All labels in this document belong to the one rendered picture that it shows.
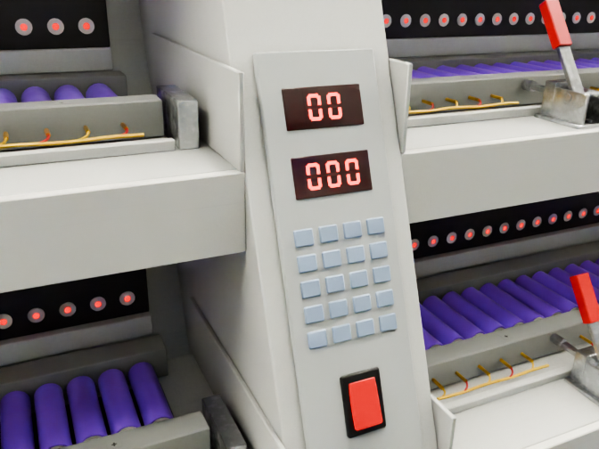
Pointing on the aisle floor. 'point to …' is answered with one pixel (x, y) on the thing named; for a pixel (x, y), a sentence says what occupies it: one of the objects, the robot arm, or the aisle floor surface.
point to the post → (220, 41)
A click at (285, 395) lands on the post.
